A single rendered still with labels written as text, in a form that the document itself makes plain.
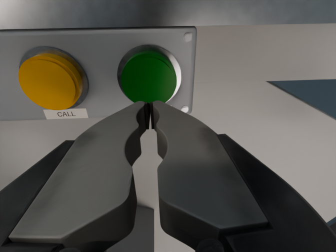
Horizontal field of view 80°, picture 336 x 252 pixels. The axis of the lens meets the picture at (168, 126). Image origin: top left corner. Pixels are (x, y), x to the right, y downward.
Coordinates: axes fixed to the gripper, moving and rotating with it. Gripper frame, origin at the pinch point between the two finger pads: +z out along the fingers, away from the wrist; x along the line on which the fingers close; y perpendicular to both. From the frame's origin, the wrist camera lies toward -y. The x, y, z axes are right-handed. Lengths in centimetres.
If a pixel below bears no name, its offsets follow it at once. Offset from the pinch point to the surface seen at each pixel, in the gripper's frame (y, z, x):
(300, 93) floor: 46, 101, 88
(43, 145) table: 13.5, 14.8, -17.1
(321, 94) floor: 47, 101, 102
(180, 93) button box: 1.3, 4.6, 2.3
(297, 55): 1.1, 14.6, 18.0
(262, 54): 1.0, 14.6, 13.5
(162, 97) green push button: 1.1, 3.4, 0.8
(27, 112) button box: 2.6, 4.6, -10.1
